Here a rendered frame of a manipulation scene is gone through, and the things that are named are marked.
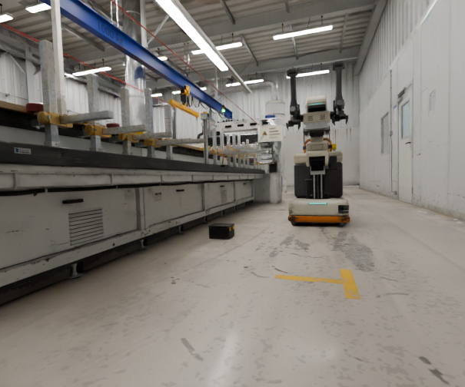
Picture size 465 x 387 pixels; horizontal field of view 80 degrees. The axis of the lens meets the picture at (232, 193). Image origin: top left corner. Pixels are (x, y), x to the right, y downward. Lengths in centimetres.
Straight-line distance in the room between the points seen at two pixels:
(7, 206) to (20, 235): 15
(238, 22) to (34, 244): 821
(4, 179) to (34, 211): 39
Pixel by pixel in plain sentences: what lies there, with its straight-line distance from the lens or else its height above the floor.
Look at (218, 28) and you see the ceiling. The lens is 925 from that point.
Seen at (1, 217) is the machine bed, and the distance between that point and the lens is 161.
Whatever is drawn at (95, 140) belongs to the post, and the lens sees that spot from 162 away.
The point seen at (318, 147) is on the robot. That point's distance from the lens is 312.
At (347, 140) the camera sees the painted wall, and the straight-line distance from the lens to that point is 1217.
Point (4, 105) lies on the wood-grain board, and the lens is 159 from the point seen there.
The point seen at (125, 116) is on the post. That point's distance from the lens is 184.
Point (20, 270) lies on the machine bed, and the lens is 164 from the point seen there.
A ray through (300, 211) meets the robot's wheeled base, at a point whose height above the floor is 17.
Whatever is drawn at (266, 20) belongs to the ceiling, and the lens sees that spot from 892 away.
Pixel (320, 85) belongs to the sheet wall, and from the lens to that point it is 1262.
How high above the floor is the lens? 54
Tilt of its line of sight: 3 degrees down
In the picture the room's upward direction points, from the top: 2 degrees counter-clockwise
